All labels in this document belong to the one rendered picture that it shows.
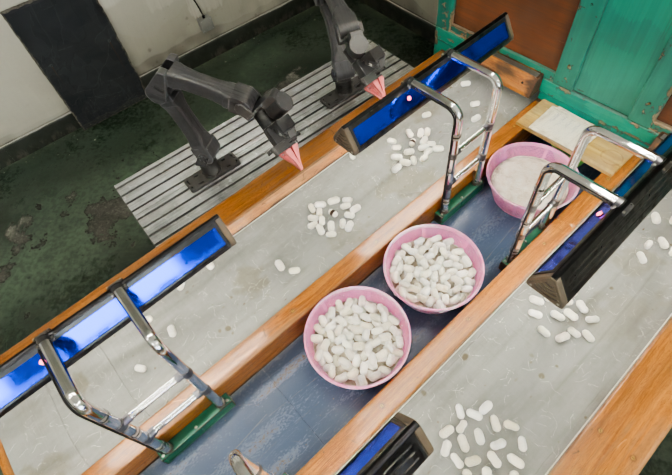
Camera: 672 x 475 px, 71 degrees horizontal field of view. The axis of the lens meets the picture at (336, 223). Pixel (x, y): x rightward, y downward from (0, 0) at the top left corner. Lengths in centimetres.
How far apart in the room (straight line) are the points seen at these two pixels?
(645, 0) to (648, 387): 94
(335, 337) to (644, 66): 111
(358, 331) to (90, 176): 211
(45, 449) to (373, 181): 110
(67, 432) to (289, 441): 53
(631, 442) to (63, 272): 235
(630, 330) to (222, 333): 101
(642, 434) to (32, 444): 137
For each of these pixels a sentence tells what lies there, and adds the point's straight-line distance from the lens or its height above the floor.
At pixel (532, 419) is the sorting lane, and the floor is 74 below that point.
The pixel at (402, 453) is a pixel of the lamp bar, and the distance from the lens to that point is 80.
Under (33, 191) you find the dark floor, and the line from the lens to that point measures 312.
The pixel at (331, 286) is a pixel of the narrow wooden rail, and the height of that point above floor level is 76.
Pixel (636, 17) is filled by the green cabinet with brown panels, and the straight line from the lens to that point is 155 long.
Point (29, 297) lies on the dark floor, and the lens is 268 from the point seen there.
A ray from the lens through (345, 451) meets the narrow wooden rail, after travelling 114.
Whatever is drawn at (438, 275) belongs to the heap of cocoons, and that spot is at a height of 72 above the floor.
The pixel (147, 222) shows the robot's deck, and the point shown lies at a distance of 168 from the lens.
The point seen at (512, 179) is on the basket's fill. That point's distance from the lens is 156.
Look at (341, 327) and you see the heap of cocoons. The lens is 124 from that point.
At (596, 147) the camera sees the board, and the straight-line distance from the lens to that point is 165.
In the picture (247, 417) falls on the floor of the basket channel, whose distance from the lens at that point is 129.
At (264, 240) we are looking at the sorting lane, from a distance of 141.
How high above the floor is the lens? 188
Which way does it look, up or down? 54 degrees down
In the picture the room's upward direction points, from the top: 9 degrees counter-clockwise
